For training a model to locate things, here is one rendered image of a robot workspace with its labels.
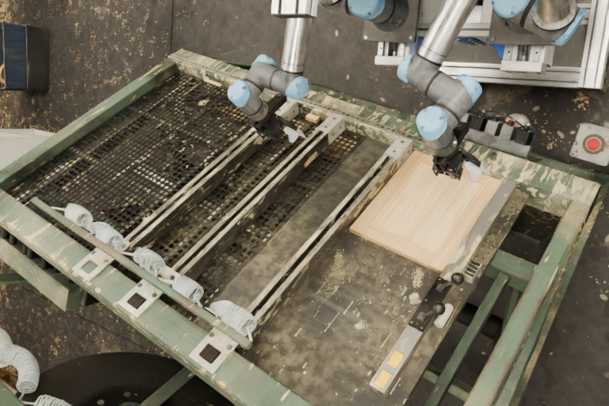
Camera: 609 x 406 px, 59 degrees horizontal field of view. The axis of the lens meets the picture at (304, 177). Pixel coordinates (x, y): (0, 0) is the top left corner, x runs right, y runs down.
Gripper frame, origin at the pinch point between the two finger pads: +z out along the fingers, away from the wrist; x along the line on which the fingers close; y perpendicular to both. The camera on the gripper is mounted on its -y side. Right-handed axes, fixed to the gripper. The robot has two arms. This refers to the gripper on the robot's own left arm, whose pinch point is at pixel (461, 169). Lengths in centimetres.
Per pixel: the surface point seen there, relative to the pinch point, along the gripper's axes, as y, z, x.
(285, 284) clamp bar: 50, 0, -43
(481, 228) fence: 8.5, 30.6, 3.0
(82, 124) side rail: 12, -1, -183
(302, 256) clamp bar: 39, 6, -45
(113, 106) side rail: -4, 8, -181
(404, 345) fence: 55, 7, -2
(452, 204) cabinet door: 0.7, 34.9, -10.6
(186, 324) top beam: 73, -17, -61
